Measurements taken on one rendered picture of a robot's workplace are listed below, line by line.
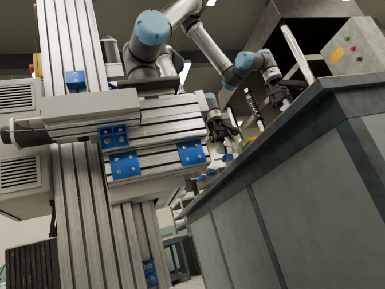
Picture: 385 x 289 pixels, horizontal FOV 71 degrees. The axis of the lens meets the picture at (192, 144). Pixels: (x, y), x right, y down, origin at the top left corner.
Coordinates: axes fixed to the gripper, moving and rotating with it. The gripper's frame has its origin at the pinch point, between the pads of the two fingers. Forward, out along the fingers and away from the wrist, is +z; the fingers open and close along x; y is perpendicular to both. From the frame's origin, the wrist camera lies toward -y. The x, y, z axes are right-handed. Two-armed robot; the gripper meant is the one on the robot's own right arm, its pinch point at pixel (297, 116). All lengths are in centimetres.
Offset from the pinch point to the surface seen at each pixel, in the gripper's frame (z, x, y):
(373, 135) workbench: 23.6, 32.0, -10.5
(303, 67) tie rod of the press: -55, -68, -29
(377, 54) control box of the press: -33, -45, -60
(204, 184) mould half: 3, -50, 59
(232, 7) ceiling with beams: -345, -301, -30
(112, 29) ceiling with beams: -346, -221, 178
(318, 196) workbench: 33.7, 15.7, 7.0
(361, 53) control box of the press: -40, -50, -56
